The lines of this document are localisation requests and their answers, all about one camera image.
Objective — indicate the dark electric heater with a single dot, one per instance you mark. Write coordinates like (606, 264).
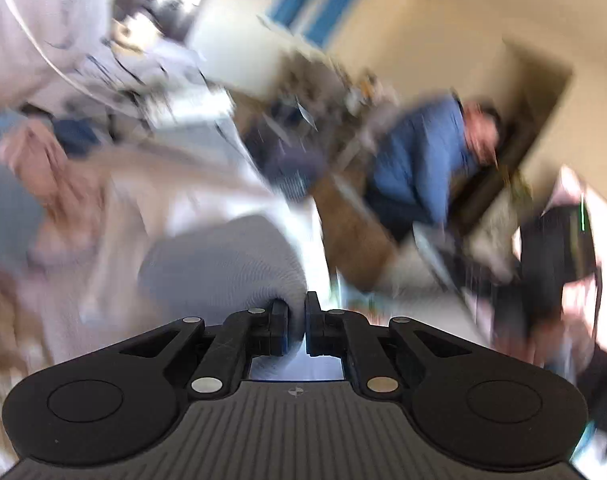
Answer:
(296, 170)

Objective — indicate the beige pink cloth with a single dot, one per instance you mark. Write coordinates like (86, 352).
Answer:
(48, 175)

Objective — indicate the white garment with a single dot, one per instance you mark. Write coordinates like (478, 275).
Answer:
(223, 270)

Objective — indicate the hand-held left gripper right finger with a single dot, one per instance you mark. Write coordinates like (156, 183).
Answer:
(311, 331)

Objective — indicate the white ribbed sofa cover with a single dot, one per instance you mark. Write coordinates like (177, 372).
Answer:
(198, 175)

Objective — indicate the grey blue cloth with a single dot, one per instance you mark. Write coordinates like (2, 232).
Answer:
(8, 215)

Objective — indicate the blue window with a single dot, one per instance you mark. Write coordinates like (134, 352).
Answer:
(318, 0)

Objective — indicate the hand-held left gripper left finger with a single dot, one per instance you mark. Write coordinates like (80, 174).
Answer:
(281, 331)

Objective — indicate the white line-printed cloth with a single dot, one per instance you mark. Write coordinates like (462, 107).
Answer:
(38, 25)

